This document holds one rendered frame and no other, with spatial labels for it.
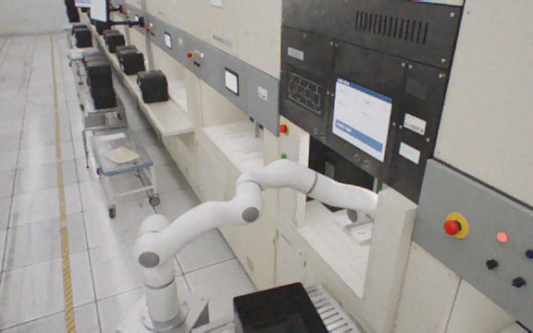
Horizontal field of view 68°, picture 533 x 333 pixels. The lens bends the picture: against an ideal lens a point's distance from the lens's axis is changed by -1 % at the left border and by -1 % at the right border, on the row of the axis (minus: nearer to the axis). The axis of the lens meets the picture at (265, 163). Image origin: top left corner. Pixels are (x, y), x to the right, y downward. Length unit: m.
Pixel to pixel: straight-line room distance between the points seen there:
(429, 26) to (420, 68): 0.11
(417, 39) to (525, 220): 0.52
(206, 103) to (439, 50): 2.32
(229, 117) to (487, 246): 2.51
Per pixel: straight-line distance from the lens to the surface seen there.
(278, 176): 1.35
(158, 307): 1.69
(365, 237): 1.94
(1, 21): 14.88
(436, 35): 1.14
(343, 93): 1.44
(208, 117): 3.24
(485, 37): 1.06
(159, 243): 1.44
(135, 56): 5.20
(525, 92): 1.02
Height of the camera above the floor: 2.04
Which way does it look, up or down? 27 degrees down
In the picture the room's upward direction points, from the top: straight up
